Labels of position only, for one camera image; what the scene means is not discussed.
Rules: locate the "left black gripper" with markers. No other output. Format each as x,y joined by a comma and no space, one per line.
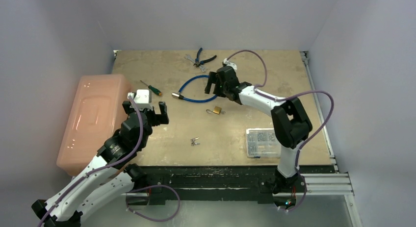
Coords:
157,119

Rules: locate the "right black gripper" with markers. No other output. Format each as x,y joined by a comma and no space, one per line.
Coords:
220,81

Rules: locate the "blue cable lock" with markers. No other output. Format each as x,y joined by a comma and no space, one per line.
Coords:
193,90

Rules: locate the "brass padlock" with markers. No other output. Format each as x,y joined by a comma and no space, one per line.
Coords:
216,110

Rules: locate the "pair of silver keys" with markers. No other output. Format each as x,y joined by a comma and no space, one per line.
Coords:
194,141

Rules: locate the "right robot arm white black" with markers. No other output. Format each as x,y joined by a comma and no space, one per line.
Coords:
290,121

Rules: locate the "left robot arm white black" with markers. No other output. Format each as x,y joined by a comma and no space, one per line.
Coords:
108,175

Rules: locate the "small silver wrench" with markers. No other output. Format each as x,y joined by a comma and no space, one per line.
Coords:
192,60

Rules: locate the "pink plastic storage box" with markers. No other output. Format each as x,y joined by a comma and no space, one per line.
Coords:
96,113

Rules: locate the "clear plastic screw box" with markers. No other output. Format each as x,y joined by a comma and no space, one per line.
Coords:
262,142

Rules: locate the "blue handled pliers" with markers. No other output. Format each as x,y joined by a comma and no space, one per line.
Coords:
204,61

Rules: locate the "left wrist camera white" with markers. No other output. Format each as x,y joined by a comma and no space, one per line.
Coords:
142,98

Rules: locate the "green handled screwdriver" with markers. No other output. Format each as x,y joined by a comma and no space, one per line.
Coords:
153,89

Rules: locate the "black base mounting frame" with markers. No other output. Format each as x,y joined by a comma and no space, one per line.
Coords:
212,183

